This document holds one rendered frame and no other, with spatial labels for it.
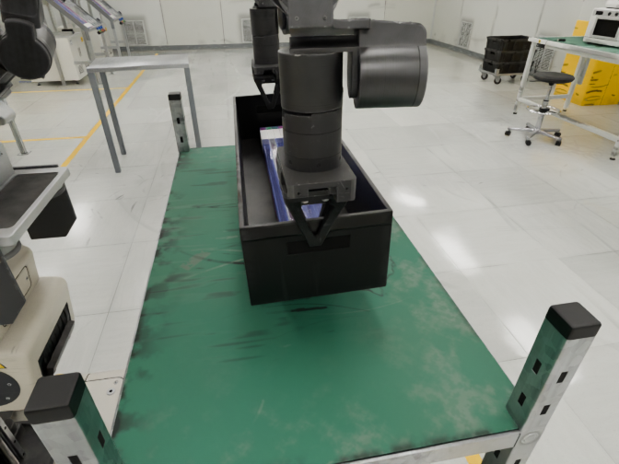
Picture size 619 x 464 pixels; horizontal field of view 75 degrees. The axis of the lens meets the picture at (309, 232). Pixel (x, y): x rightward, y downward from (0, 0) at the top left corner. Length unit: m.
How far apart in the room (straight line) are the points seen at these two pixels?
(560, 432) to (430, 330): 1.26
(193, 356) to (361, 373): 0.21
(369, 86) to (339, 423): 0.34
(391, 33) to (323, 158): 0.12
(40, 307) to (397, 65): 0.80
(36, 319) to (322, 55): 0.75
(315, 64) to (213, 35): 9.46
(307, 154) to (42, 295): 0.72
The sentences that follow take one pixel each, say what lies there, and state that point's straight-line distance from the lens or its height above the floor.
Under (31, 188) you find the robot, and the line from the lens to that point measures 0.84.
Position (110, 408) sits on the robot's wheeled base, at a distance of 1.41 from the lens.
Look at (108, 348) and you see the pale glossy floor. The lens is 1.99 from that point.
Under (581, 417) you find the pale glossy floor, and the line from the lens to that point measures 1.88.
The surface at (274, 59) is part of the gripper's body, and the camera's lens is 0.93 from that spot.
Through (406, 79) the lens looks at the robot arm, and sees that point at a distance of 0.37.
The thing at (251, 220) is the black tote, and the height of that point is 1.02.
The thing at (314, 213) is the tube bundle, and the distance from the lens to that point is 0.58.
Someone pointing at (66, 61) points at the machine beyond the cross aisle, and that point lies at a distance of 7.11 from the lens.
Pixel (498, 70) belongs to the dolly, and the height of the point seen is 0.20.
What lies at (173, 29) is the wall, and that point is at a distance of 9.85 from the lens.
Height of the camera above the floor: 1.35
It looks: 33 degrees down
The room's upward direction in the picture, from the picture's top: straight up
